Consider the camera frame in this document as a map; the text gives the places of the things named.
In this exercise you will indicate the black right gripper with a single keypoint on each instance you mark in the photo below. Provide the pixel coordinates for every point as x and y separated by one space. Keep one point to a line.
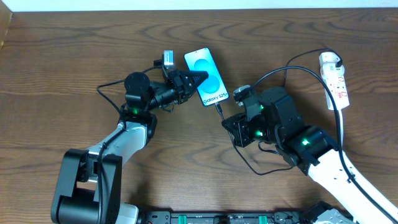
235 132

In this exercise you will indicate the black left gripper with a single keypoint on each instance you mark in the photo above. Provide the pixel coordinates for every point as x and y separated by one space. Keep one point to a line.
179 88

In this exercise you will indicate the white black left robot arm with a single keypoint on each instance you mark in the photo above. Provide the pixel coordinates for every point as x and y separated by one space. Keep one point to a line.
89 183

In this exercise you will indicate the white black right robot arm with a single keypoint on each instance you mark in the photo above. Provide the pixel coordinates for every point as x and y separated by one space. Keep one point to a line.
272 118

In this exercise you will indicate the white USB charger plug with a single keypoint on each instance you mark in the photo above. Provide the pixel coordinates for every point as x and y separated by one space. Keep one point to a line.
330 63

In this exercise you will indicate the white power strip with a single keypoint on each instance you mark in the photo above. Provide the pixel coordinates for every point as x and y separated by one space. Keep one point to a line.
337 86

